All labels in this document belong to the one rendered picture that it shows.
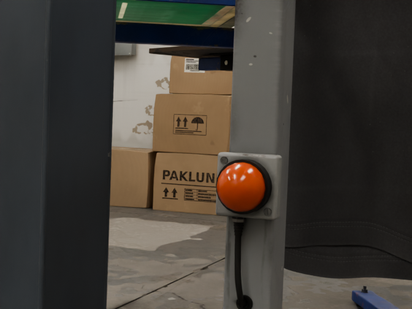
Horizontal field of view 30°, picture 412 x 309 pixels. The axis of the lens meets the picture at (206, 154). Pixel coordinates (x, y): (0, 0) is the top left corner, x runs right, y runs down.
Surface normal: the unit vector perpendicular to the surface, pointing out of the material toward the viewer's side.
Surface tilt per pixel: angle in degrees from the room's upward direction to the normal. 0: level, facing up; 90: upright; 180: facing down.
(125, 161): 88
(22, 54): 90
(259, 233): 90
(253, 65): 90
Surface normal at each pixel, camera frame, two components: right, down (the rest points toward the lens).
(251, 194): 0.43, 0.22
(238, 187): -0.19, -0.13
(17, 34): -0.45, 0.03
